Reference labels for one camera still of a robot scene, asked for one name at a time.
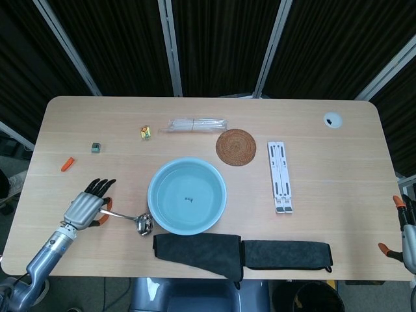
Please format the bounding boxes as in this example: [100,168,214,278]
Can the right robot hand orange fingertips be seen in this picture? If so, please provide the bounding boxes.
[378,194,416,276]

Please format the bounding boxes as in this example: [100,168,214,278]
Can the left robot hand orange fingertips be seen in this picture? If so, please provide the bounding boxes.
[60,177,117,232]

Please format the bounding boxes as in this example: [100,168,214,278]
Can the metal ladle black handle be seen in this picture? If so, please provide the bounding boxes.
[97,207,154,237]

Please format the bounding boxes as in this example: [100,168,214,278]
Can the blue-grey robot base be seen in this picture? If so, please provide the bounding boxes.
[129,277,271,312]

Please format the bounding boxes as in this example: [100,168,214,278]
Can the light blue bowl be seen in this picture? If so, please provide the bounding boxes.
[147,157,228,236]

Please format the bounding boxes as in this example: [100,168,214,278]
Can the dark grey folded towel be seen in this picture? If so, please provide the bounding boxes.
[242,239,334,274]
[152,232,244,290]

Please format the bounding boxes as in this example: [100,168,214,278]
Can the bundle of clear wrapped straws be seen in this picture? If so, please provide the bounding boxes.
[158,118,230,134]

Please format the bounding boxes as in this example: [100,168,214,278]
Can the white folding laptop stand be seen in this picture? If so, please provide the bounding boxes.
[266,140,296,215]

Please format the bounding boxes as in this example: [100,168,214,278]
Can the round woven rattan coaster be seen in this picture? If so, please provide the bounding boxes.
[216,128,257,166]

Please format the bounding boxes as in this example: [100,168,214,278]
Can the grey partition frame post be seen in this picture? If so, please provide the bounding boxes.
[252,0,293,98]
[355,42,416,101]
[32,0,103,97]
[158,0,183,98]
[0,120,36,151]

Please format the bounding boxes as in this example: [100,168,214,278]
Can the white desk cable grommet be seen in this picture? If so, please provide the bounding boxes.
[323,111,343,129]

